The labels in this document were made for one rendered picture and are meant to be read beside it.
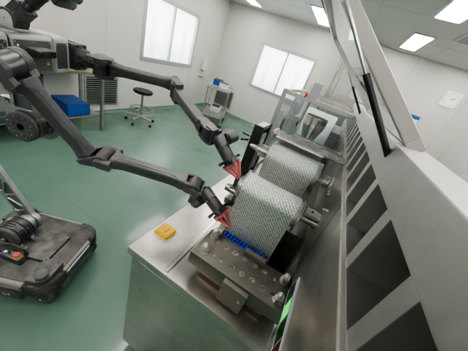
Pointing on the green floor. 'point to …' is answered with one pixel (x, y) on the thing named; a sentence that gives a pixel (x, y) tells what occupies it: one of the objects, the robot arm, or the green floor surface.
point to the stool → (141, 104)
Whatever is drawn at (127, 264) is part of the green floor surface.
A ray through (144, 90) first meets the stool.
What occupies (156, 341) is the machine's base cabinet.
